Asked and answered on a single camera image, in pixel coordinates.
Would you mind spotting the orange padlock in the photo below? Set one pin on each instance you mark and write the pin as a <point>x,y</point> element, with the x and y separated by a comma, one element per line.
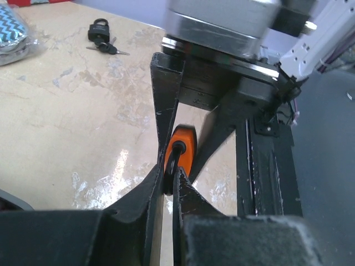
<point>180,152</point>

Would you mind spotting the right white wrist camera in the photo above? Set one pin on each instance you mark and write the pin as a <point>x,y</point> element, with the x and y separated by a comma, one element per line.
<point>234,27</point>

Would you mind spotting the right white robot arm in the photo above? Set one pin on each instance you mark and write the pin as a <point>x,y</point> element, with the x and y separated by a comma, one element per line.
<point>332,26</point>

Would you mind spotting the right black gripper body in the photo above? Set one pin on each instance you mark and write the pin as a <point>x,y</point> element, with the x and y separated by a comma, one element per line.
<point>211,78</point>

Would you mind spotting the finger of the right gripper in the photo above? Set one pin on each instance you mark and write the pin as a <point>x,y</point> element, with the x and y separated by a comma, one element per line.
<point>219,124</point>
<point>166,75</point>

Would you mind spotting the blue patterned sponge pack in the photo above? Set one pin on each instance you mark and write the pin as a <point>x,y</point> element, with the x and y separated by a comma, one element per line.
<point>18,40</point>

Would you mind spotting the black padlock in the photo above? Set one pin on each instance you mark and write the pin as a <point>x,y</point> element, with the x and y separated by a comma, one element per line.
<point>99,35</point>

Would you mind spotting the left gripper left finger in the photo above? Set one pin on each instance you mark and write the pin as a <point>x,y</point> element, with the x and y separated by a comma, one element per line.
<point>128,232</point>

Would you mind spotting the dark grey fruit tray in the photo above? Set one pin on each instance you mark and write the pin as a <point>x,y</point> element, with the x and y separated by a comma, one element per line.
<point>10,202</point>

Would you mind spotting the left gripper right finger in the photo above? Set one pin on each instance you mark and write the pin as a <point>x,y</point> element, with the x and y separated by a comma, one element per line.
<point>204,236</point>

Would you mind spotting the red box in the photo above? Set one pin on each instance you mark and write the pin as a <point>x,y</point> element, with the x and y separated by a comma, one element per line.
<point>26,3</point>

